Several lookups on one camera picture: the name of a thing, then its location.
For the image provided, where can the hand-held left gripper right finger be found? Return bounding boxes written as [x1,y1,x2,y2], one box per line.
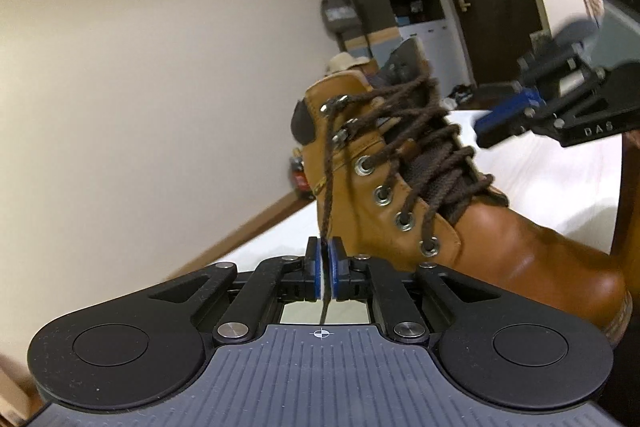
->
[326,236,499,345]

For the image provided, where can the brown leather boot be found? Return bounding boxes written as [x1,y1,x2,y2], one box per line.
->
[289,37,634,349]

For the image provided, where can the row of light shoes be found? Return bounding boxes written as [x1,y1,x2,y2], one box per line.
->
[447,84,477,108]

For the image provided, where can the row of cooking oil bottles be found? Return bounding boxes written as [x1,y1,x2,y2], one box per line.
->
[289,146,314,204]

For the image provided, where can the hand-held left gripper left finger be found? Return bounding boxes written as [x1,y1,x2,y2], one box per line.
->
[149,236,324,345]

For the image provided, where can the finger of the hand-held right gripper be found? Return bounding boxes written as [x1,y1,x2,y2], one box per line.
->
[472,88,562,151]
[516,23,607,106]

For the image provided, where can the grey hanging bag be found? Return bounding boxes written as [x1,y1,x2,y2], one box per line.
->
[319,0,363,40]

